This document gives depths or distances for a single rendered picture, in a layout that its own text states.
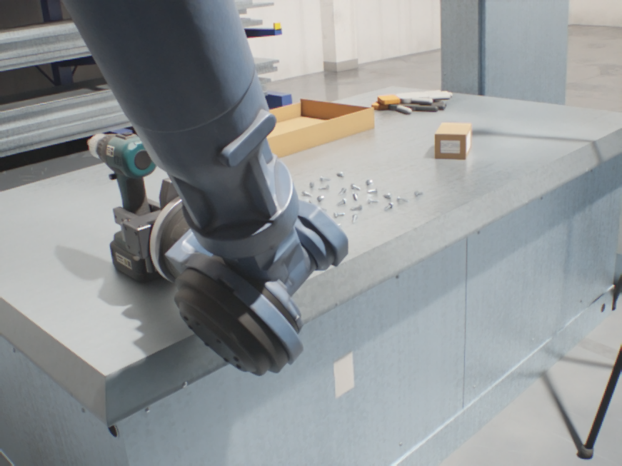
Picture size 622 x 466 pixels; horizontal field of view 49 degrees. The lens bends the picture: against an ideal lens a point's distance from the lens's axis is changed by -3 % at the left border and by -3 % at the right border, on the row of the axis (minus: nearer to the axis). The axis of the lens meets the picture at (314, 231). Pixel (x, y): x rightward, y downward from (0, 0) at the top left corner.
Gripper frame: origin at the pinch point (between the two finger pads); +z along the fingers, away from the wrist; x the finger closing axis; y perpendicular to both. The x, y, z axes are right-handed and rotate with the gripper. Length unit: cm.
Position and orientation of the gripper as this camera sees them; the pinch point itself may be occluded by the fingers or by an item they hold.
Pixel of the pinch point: (136, 213)
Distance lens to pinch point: 118.3
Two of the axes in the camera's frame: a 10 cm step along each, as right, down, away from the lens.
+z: -6.6, -2.3, 7.2
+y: 0.7, 9.3, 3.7
